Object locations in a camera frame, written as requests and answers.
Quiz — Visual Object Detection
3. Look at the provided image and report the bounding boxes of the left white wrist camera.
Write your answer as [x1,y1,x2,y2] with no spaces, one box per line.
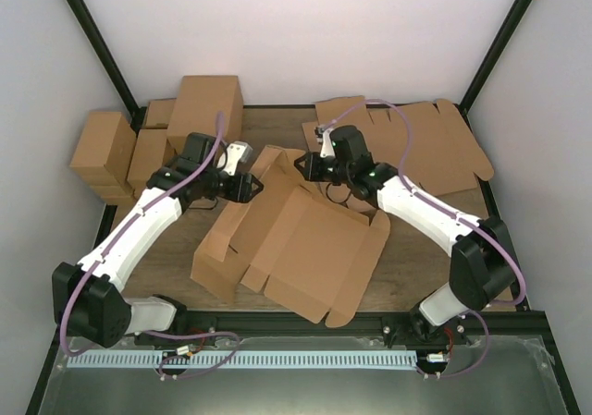
[223,141,253,176]

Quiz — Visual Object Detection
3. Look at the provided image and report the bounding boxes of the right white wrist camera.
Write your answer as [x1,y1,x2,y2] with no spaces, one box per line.
[314,126,335,158]

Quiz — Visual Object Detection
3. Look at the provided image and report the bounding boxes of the light blue slotted cable duct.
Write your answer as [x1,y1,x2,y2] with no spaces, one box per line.
[67,350,417,371]

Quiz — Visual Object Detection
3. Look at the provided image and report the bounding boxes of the large folded cardboard box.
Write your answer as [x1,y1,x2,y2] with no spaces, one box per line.
[166,75,243,154]

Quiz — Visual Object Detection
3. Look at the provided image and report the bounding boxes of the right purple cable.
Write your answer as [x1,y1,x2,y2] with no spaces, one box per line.
[323,98,528,381]

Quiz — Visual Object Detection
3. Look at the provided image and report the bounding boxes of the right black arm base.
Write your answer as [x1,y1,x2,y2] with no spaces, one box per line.
[380,311,462,349]

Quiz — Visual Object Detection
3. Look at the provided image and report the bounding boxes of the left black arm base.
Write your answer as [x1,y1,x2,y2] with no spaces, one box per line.
[133,311,218,349]

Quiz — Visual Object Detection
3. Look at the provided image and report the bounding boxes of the black aluminium frame rail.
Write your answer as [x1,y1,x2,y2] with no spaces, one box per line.
[58,311,548,342]

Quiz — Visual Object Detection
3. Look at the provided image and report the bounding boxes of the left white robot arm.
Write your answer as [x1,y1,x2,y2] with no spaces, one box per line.
[52,133,264,357]

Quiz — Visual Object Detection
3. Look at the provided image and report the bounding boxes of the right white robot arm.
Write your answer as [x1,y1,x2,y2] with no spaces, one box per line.
[294,126,526,344]

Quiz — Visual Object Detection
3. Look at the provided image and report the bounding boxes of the rear small cardboard box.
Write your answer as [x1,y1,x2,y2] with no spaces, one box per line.
[142,98,176,129]

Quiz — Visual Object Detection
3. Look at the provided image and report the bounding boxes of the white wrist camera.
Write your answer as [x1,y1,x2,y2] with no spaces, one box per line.
[223,141,253,176]
[314,126,335,158]

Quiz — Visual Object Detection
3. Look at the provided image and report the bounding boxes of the stack of flat cardboard blanks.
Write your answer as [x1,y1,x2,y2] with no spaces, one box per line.
[302,96,494,217]

